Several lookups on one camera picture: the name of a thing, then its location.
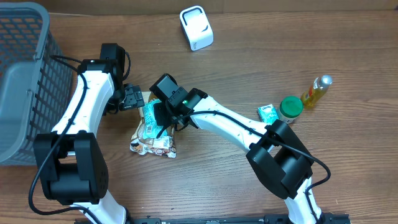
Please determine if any teal tissue packet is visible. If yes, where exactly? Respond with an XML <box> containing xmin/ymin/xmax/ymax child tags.
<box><xmin>143</xmin><ymin>99</ymin><xmax>164</xmax><ymax>139</ymax></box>

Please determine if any brown white snack bag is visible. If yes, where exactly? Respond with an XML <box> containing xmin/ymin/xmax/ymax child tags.
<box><xmin>130</xmin><ymin>91</ymin><xmax>177</xmax><ymax>158</ymax></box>

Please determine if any small teal carton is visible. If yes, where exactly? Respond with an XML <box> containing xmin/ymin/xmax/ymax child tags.
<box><xmin>257</xmin><ymin>104</ymin><xmax>279</xmax><ymax>125</ymax></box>

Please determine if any yellow dish soap bottle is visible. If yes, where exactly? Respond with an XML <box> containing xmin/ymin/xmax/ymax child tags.
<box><xmin>300</xmin><ymin>75</ymin><xmax>333</xmax><ymax>109</ymax></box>

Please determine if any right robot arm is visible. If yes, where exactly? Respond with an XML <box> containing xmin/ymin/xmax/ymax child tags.
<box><xmin>150</xmin><ymin>73</ymin><xmax>323</xmax><ymax>223</ymax></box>

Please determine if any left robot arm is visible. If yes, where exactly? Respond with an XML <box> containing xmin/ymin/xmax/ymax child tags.
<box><xmin>28</xmin><ymin>43</ymin><xmax>144</xmax><ymax>223</ymax></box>

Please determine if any grey plastic shopping basket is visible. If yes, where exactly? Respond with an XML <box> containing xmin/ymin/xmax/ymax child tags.
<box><xmin>1</xmin><ymin>2</ymin><xmax>73</xmax><ymax>166</ymax></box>

